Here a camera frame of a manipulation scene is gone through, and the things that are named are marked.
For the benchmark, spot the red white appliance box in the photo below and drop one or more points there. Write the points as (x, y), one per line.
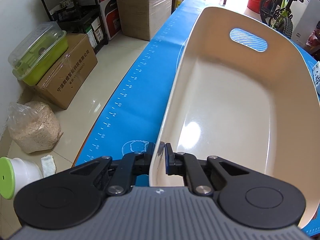
(111, 19)

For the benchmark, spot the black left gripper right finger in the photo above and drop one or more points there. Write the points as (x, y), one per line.
(245, 196)

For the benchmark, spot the green clear-lid container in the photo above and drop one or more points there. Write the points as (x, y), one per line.
(32, 58)

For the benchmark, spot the beige plastic storage bin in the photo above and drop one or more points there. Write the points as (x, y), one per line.
(243, 92)

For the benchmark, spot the white tissue pack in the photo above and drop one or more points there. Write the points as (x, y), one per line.
(316, 76)

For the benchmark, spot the large wrapped cardboard box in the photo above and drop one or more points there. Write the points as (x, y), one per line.
(142, 19)

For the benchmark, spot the brown printed cardboard box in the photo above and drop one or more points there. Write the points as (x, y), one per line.
(61, 82)

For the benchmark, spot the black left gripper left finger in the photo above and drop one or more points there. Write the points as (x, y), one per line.
(73, 196)

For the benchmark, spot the white jar green lid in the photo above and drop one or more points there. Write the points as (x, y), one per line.
(15, 174)

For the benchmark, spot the clear bag of grain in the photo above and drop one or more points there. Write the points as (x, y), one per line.
(33, 126)

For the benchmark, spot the black metal shelf rack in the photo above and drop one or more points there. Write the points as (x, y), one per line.
(79, 17)

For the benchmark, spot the blue silicone measuring mat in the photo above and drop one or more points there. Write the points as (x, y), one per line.
(131, 120)

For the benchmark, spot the green black bicycle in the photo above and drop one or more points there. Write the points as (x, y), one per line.
(277, 14)

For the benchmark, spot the white crumpled cloth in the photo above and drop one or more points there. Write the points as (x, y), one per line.
(48, 166)

